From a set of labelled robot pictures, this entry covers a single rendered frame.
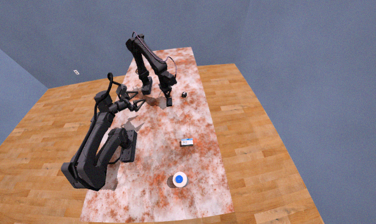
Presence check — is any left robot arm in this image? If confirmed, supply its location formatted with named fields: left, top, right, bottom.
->
left=126, top=33, right=177, bottom=92

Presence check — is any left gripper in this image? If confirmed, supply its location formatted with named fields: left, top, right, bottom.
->
left=158, top=82, right=172, bottom=97

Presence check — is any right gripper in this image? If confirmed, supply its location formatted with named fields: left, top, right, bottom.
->
left=114, top=85, right=146, bottom=112

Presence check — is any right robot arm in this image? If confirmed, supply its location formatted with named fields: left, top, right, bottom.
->
left=61, top=94, right=135, bottom=189

